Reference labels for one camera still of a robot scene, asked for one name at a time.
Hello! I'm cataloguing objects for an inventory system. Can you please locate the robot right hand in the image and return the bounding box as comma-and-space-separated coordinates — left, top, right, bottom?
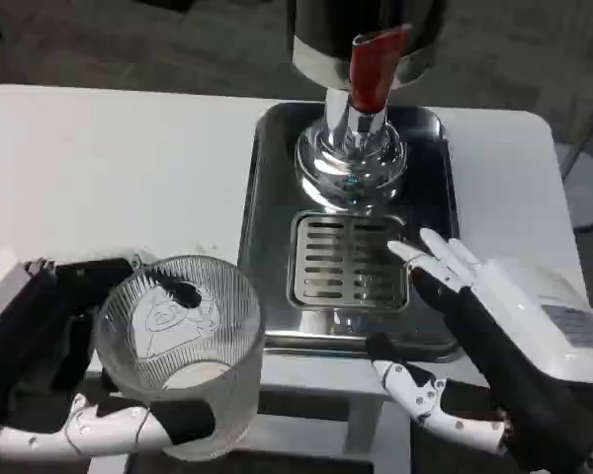
367, 227, 593, 474

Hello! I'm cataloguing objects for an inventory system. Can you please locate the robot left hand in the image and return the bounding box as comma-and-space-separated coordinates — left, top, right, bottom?
0, 245, 217, 460

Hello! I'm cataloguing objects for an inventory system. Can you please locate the clear ribbed glass cup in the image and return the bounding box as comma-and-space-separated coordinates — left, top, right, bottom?
93, 254, 267, 463

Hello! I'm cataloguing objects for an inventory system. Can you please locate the grey round stand base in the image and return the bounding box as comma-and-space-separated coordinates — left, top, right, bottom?
555, 81, 593, 231

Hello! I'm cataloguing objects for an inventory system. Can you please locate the steel drip tray grid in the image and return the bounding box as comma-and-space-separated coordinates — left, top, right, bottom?
286, 210, 410, 311

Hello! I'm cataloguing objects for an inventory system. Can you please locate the large steel tray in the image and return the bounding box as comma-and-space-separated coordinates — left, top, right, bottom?
236, 101, 464, 364

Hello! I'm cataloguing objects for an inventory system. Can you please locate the steel drink dispenser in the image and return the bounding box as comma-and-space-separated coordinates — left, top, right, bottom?
285, 0, 449, 216

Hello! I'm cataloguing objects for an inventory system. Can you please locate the red tap handle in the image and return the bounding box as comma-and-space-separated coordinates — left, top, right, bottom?
348, 23, 411, 113

